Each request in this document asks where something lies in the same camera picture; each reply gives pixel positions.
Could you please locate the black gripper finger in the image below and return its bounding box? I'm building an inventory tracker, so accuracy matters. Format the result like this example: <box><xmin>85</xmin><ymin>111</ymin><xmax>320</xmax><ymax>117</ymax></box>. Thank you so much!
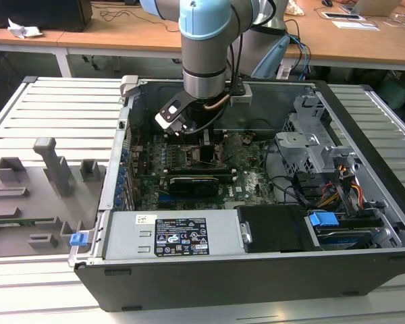
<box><xmin>199</xmin><ymin>129</ymin><xmax>215</xmax><ymax>167</ymax></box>

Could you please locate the metal wire locking lever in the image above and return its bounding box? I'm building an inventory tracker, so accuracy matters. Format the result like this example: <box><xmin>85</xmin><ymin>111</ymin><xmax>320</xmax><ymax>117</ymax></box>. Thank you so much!
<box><xmin>188</xmin><ymin>159</ymin><xmax>223</xmax><ymax>169</ymax></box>

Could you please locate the black RAM slot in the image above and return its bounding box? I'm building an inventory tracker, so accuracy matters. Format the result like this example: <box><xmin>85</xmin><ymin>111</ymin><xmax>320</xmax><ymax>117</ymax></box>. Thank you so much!
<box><xmin>161</xmin><ymin>168</ymin><xmax>238</xmax><ymax>175</ymax></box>
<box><xmin>161</xmin><ymin>171</ymin><xmax>238</xmax><ymax>179</ymax></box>
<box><xmin>165</xmin><ymin>130</ymin><xmax>231</xmax><ymax>140</ymax></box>

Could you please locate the CPU socket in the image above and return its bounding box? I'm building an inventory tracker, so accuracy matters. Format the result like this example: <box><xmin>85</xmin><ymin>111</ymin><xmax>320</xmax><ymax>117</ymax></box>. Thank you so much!
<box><xmin>181</xmin><ymin>143</ymin><xmax>230</xmax><ymax>171</ymax></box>

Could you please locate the black graphics card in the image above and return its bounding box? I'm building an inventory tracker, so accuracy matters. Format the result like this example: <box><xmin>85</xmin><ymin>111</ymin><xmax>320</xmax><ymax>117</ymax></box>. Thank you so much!
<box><xmin>168</xmin><ymin>175</ymin><xmax>220</xmax><ymax>199</ymax></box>

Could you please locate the green motherboard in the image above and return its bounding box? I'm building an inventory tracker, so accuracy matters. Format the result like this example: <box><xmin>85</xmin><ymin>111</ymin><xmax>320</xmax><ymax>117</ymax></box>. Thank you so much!
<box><xmin>130</xmin><ymin>130</ymin><xmax>281</xmax><ymax>210</ymax></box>

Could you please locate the grey case latch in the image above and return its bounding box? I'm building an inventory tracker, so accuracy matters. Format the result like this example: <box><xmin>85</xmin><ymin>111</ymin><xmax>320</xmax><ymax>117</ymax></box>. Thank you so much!
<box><xmin>119</xmin><ymin>74</ymin><xmax>140</xmax><ymax>99</ymax></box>

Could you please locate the silver metal drive cage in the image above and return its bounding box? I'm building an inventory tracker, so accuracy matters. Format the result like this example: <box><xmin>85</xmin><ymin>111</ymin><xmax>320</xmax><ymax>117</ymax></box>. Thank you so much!
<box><xmin>275</xmin><ymin>94</ymin><xmax>362</xmax><ymax>176</ymax></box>

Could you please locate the pale blue teach pendant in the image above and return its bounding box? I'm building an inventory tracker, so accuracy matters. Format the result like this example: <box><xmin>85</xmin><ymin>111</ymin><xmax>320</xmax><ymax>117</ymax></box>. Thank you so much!
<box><xmin>250</xmin><ymin>33</ymin><xmax>291</xmax><ymax>79</ymax></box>

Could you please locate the silver power supply with label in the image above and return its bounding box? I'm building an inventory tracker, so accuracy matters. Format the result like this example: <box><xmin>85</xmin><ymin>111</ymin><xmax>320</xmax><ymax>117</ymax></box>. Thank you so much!
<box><xmin>103</xmin><ymin>209</ymin><xmax>244</xmax><ymax>261</ymax></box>

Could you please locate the wooden desk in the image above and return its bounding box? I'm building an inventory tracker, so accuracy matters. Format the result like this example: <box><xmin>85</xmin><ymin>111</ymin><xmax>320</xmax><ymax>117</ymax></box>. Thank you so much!
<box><xmin>0</xmin><ymin>0</ymin><xmax>405</xmax><ymax>80</ymax></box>

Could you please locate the black and grey PC case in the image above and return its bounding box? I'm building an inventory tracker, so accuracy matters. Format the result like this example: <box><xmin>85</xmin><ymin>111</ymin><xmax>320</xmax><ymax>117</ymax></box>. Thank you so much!
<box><xmin>69</xmin><ymin>74</ymin><xmax>405</xmax><ymax>312</ymax></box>

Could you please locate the blue disk carrier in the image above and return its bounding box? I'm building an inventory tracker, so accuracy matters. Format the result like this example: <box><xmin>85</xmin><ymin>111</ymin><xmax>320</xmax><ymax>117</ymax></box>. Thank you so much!
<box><xmin>308</xmin><ymin>210</ymin><xmax>340</xmax><ymax>236</ymax></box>

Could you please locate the patterned beige cloth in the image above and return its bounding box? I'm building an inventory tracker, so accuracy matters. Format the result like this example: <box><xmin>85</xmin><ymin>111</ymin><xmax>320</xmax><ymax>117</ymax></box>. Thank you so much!
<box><xmin>285</xmin><ymin>0</ymin><xmax>307</xmax><ymax>17</ymax></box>

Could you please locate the blue case latch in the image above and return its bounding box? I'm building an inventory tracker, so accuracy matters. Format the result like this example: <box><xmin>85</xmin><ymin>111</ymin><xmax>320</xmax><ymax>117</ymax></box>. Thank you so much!
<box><xmin>69</xmin><ymin>232</ymin><xmax>89</xmax><ymax>248</ymax></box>

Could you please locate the hard disk with blue label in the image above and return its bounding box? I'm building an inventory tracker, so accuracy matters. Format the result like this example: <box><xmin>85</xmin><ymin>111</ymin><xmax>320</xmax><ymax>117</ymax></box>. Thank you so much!
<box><xmin>315</xmin><ymin>227</ymin><xmax>382</xmax><ymax>251</ymax></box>

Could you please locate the white tablet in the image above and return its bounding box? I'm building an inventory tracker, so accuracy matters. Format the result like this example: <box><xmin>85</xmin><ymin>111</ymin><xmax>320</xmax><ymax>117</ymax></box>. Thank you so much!
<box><xmin>323</xmin><ymin>11</ymin><xmax>363</xmax><ymax>21</ymax></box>

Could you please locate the white paper sheet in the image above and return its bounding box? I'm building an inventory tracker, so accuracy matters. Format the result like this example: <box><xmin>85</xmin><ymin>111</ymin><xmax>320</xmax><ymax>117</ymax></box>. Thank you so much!
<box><xmin>331</xmin><ymin>20</ymin><xmax>381</xmax><ymax>32</ymax></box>

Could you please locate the grey parts rack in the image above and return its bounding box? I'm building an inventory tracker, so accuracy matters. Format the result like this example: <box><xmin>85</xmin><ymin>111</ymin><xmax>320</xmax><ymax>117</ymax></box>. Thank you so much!
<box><xmin>0</xmin><ymin>136</ymin><xmax>107</xmax><ymax>259</ymax></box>

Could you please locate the green RAM stick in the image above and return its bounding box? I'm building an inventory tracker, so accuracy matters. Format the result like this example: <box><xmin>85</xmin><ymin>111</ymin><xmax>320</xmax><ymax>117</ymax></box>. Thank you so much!
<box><xmin>0</xmin><ymin>217</ymin><xmax>57</xmax><ymax>227</ymax></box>

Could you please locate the teal chair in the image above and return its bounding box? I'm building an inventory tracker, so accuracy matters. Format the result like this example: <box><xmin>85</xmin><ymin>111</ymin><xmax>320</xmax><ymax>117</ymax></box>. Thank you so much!
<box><xmin>379</xmin><ymin>72</ymin><xmax>405</xmax><ymax>109</ymax></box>

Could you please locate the black box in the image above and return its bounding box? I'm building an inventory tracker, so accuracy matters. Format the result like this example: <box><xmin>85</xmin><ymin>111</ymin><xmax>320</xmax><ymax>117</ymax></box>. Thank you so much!
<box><xmin>0</xmin><ymin>0</ymin><xmax>92</xmax><ymax>33</ymax></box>

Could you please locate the crumpled white paper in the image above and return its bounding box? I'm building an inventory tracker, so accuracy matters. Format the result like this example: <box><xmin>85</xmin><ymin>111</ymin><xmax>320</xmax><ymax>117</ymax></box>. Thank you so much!
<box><xmin>7</xmin><ymin>18</ymin><xmax>44</xmax><ymax>39</ymax></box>

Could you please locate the silver laptop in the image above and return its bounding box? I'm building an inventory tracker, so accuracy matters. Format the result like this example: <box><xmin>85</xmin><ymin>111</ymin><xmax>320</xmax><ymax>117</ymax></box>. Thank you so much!
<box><xmin>350</xmin><ymin>0</ymin><xmax>403</xmax><ymax>18</ymax></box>

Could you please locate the brown curved cable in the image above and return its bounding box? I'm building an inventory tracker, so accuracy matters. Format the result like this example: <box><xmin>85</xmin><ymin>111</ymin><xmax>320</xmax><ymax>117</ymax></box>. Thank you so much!
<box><xmin>204</xmin><ymin>95</ymin><xmax>231</xmax><ymax>111</ymax></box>

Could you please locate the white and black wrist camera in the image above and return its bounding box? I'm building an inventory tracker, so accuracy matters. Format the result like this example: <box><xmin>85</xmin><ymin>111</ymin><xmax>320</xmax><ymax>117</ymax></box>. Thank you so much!
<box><xmin>154</xmin><ymin>92</ymin><xmax>192</xmax><ymax>133</ymax></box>

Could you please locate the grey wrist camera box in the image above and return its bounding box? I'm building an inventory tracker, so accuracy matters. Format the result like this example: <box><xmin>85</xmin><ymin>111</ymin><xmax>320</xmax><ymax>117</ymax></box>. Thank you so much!
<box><xmin>229</xmin><ymin>83</ymin><xmax>253</xmax><ymax>106</ymax></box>

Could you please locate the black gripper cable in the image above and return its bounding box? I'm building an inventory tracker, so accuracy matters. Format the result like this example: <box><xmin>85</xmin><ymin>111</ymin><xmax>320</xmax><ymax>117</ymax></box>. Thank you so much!
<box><xmin>227</xmin><ymin>32</ymin><xmax>246</xmax><ymax>99</ymax></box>

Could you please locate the blue cable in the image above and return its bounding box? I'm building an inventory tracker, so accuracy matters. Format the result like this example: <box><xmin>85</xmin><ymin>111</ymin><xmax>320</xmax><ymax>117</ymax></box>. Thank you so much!
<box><xmin>290</xmin><ymin>33</ymin><xmax>314</xmax><ymax>82</ymax></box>

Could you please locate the yellow red wire bundle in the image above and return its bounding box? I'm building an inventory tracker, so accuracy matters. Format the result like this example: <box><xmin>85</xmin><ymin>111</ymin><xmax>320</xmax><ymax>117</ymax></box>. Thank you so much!
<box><xmin>317</xmin><ymin>163</ymin><xmax>365</xmax><ymax>210</ymax></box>

